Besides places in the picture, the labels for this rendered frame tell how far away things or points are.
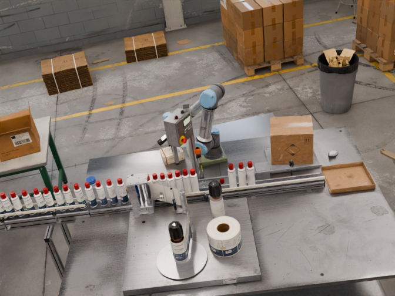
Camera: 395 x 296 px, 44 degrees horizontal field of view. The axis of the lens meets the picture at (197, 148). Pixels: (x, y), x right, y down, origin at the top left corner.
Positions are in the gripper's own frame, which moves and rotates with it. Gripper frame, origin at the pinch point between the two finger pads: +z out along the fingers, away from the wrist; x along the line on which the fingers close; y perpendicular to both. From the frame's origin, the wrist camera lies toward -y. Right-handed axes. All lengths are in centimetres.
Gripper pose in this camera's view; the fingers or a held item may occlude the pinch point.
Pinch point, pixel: (171, 152)
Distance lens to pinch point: 385.7
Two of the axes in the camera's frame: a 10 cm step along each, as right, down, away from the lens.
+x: -3.2, -5.1, 8.0
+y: 9.4, -2.8, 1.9
